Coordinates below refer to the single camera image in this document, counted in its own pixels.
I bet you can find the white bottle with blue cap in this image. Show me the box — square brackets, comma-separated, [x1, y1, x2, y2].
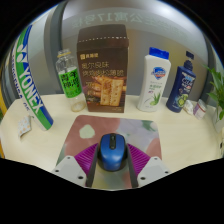
[136, 46, 172, 113]

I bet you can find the brown cracker box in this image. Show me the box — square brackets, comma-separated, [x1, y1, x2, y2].
[76, 24, 130, 114]

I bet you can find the blue and black computer mouse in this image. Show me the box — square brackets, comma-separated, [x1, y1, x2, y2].
[96, 132, 128, 172]

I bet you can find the crumpled white tissue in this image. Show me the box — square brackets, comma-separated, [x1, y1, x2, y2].
[183, 99, 195, 116]

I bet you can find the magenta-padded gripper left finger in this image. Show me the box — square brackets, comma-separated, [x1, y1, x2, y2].
[51, 143, 100, 188]

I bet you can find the green plant in white pot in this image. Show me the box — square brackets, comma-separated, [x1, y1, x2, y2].
[203, 64, 224, 134]

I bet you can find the dark blue pump bottle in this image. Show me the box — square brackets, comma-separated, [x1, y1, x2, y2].
[165, 50, 197, 114]

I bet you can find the clear bottle with green label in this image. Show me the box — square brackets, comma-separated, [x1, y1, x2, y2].
[55, 48, 87, 113]

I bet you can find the small white patterned packet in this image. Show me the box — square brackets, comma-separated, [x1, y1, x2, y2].
[17, 115, 33, 138]

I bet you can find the pastel floral print mouse pad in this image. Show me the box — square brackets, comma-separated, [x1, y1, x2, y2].
[56, 114, 163, 190]

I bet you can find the white green blue shuttlecock tube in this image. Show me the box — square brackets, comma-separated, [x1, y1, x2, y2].
[11, 24, 54, 132]

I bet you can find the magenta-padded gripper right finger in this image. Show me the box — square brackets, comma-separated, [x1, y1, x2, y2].
[125, 143, 172, 189]

